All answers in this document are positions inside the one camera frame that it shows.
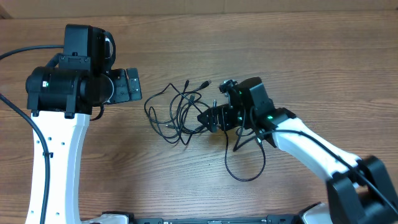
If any black thin USB cable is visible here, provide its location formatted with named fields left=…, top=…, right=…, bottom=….
left=144, top=82, right=206, bottom=144

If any black USB cable long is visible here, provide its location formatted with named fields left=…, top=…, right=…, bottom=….
left=224, top=128, right=266, bottom=182

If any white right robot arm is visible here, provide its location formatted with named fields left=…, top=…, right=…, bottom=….
left=197, top=77, right=397, bottom=223

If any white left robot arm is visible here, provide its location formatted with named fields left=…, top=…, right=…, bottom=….
left=25, top=24, right=142, bottom=223

